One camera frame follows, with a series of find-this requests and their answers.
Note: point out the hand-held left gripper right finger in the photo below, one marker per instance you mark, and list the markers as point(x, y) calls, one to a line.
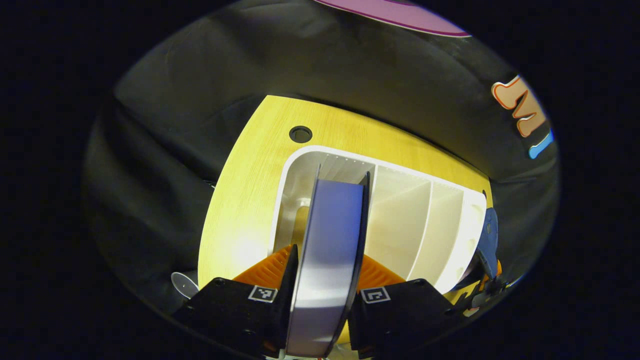
point(400, 315)

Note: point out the black backdrop cloth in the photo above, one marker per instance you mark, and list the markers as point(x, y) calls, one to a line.
point(200, 90)

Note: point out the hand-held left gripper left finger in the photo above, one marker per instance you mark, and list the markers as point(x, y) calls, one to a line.
point(230, 312)

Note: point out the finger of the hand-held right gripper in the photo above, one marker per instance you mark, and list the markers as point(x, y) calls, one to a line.
point(487, 292)

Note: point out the pale round object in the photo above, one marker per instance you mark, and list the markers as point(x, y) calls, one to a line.
point(184, 285)

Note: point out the blue schoolbag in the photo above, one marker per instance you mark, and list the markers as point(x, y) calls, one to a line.
point(489, 235)

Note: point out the white plastic bookshelf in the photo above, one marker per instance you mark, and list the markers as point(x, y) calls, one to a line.
point(400, 220)

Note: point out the grey face cover book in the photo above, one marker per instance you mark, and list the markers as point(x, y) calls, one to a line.
point(327, 260)

